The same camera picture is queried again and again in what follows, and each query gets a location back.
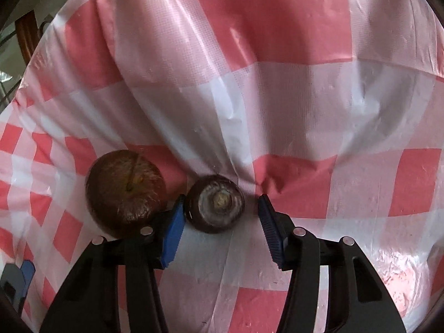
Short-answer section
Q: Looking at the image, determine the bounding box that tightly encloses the red white checkered tablecloth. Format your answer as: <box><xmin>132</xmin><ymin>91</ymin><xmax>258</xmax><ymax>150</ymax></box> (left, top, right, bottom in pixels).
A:
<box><xmin>0</xmin><ymin>0</ymin><xmax>444</xmax><ymax>333</ymax></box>

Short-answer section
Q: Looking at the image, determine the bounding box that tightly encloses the brown wooden frame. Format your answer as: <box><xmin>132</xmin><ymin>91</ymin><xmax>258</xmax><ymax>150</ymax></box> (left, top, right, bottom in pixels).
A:
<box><xmin>15</xmin><ymin>10</ymin><xmax>39</xmax><ymax>67</ymax></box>

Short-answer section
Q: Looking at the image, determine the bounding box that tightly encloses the large dark red apple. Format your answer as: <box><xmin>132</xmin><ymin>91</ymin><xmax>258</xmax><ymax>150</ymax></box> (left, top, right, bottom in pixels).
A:
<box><xmin>85</xmin><ymin>149</ymin><xmax>168</xmax><ymax>239</ymax></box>

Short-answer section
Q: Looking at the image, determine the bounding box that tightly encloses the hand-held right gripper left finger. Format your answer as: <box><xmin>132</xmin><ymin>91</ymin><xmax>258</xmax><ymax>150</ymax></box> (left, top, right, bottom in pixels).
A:
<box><xmin>39</xmin><ymin>194</ymin><xmax>186</xmax><ymax>333</ymax></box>

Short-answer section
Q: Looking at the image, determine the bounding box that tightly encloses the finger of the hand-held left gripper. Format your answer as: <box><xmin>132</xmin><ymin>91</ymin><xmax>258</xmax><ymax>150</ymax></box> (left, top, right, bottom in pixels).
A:
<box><xmin>0</xmin><ymin>260</ymin><xmax>36</xmax><ymax>320</ymax></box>

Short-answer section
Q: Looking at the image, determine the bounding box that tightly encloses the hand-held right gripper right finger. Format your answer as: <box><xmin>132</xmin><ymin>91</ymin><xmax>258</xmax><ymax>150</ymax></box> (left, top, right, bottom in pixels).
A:
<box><xmin>257</xmin><ymin>194</ymin><xmax>406</xmax><ymax>333</ymax></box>

